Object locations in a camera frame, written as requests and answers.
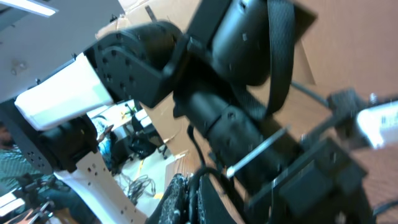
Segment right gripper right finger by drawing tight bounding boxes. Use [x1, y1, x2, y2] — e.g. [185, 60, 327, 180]
[197, 175, 236, 224]

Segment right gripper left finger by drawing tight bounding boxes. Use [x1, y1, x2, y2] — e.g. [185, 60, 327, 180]
[155, 174, 187, 224]

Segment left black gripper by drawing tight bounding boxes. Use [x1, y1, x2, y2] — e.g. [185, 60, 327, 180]
[207, 90, 376, 223]

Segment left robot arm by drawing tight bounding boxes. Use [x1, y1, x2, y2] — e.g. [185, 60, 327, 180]
[1, 1, 376, 223]

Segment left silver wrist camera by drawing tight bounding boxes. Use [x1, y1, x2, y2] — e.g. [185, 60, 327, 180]
[356, 101, 397, 149]

